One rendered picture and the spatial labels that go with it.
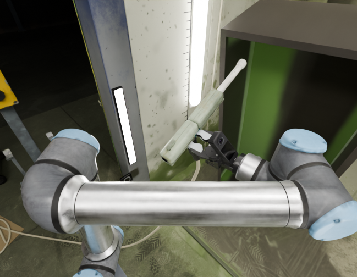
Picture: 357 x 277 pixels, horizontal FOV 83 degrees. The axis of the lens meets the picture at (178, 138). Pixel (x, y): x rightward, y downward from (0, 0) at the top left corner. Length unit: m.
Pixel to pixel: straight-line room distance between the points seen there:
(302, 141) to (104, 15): 1.00
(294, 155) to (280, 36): 0.45
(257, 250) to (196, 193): 1.64
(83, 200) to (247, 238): 1.72
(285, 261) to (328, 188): 1.62
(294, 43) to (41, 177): 0.79
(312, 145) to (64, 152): 0.55
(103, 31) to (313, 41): 0.89
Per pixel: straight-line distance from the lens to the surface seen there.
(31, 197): 0.49
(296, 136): 0.53
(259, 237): 2.06
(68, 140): 0.56
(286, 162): 0.52
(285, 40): 0.81
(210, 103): 0.70
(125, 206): 0.41
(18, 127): 1.41
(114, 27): 1.20
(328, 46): 0.79
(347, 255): 2.32
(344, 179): 2.38
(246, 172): 0.61
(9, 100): 1.28
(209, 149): 0.65
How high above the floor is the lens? 1.81
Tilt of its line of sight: 40 degrees down
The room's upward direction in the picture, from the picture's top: straight up
